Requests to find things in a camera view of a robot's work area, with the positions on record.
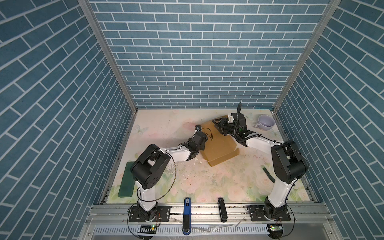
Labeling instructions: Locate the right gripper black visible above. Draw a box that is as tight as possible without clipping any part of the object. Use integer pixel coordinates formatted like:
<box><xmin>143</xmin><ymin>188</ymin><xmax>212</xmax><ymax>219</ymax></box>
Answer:
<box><xmin>213</xmin><ymin>117</ymin><xmax>239</xmax><ymax>137</ymax></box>

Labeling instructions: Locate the brown cardboard paper box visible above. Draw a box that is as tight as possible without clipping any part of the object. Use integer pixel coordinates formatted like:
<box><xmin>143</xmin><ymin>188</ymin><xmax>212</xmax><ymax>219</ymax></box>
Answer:
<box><xmin>200</xmin><ymin>121</ymin><xmax>240</xmax><ymax>167</ymax></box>

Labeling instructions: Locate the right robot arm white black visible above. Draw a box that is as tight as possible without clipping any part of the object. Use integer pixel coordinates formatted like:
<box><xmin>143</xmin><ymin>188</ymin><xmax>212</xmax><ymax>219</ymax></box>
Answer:
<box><xmin>212</xmin><ymin>103</ymin><xmax>309</xmax><ymax>221</ymax></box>

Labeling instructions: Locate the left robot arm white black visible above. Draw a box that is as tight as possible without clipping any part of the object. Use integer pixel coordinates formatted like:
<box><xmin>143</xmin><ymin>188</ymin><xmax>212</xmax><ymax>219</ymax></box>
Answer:
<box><xmin>131</xmin><ymin>131</ymin><xmax>213</xmax><ymax>222</ymax></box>

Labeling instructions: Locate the lavender ceramic cup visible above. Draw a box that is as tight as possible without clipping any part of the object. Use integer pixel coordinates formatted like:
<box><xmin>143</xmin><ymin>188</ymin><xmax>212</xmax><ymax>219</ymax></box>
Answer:
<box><xmin>255</xmin><ymin>115</ymin><xmax>276</xmax><ymax>131</ymax></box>

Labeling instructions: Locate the black handheld stick device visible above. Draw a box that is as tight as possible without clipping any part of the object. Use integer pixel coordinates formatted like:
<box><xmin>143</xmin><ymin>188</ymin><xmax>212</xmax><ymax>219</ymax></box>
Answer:
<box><xmin>218</xmin><ymin>198</ymin><xmax>228</xmax><ymax>223</ymax></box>

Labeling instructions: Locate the green rectangular board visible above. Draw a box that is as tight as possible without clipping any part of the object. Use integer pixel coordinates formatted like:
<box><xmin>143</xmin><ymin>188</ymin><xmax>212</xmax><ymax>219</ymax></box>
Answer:
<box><xmin>118</xmin><ymin>162</ymin><xmax>135</xmax><ymax>198</ymax></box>

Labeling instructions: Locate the blue black handheld tool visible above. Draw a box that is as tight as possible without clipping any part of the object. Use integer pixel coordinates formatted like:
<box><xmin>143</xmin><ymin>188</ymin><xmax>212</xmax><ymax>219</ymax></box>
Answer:
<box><xmin>183</xmin><ymin>198</ymin><xmax>192</xmax><ymax>236</ymax></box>

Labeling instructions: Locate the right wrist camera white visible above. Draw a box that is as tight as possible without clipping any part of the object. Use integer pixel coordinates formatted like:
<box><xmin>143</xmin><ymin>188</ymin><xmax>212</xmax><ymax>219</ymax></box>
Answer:
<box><xmin>228</xmin><ymin>113</ymin><xmax>237</xmax><ymax>124</ymax></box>

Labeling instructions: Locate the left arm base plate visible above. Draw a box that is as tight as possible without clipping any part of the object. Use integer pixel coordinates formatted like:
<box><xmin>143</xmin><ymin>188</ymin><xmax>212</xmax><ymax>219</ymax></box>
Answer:
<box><xmin>128</xmin><ymin>205</ymin><xmax>171</xmax><ymax>223</ymax></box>

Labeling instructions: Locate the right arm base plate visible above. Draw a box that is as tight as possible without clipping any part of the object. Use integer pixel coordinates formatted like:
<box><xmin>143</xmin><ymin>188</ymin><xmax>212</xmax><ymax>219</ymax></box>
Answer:
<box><xmin>246</xmin><ymin>205</ymin><xmax>291</xmax><ymax>222</ymax></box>

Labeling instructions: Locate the left circuit board below rail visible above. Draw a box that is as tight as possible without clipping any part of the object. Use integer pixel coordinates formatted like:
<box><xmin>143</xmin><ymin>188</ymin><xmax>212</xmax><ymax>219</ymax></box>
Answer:
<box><xmin>137</xmin><ymin>225</ymin><xmax>157</xmax><ymax>240</ymax></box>

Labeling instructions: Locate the circuit board below rail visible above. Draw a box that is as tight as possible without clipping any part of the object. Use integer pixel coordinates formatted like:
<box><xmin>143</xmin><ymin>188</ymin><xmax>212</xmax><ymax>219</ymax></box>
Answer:
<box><xmin>137</xmin><ymin>225</ymin><xmax>157</xmax><ymax>240</ymax></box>
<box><xmin>267</xmin><ymin>224</ymin><xmax>284</xmax><ymax>240</ymax></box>

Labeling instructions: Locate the right circuit board below rail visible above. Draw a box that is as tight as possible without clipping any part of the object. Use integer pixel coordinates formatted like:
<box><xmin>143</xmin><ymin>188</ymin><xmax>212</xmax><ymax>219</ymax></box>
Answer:
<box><xmin>267</xmin><ymin>224</ymin><xmax>284</xmax><ymax>240</ymax></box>

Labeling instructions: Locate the aluminium front rail frame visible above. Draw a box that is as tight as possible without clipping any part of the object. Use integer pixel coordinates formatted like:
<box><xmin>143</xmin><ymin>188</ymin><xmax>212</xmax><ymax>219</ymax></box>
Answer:
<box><xmin>80</xmin><ymin>202</ymin><xmax>342</xmax><ymax>240</ymax></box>

